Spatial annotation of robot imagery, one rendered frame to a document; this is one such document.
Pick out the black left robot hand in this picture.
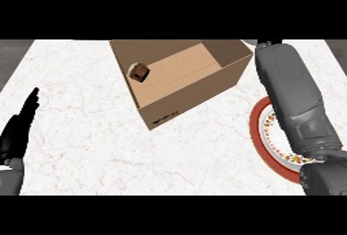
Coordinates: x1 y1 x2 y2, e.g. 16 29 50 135
0 87 41 168

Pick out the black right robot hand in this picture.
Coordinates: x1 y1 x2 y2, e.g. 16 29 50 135
256 39 285 47

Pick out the brown cardboard box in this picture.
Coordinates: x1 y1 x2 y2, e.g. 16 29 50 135
108 39 256 131

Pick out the brown cupcake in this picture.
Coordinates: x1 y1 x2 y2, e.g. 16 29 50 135
127 62 152 84

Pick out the red-rimmed white plate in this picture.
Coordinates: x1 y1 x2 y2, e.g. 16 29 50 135
248 96 319 185

